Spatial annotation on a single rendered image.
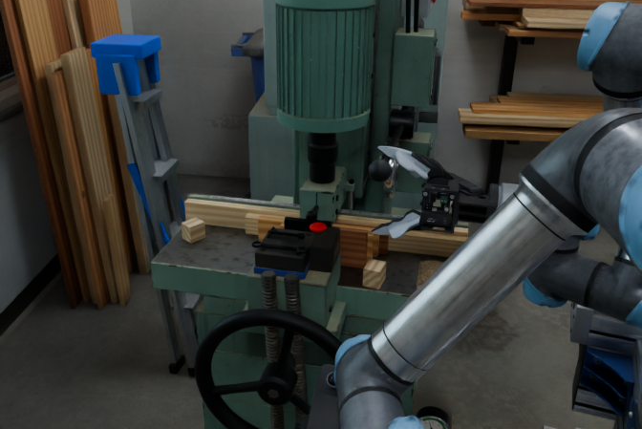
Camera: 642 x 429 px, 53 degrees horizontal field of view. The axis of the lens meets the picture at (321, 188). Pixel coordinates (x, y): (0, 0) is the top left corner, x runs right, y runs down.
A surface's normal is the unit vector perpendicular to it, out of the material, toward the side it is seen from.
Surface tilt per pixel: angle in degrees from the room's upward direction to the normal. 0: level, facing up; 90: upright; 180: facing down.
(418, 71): 90
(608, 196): 85
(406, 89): 90
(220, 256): 0
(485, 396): 0
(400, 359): 75
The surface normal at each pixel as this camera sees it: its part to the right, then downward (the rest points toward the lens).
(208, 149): -0.10, 0.40
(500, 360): 0.01, -0.91
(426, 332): -0.29, 0.14
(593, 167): -0.96, -0.22
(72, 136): 0.99, 0.02
